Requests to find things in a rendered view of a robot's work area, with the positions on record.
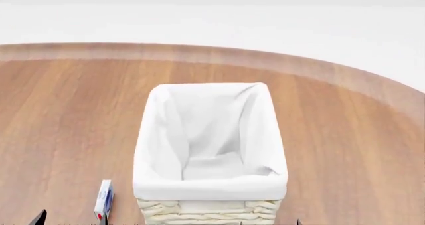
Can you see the white blue cream cheese box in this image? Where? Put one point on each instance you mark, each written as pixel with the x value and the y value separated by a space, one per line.
pixel 105 196

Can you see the cream wicker basket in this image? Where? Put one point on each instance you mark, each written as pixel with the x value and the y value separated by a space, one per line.
pixel 212 215

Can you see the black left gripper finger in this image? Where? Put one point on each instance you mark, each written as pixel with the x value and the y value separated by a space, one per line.
pixel 103 221
pixel 39 219

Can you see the white cloth-lined wicker basket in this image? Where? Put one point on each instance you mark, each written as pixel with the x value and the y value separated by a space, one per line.
pixel 212 135

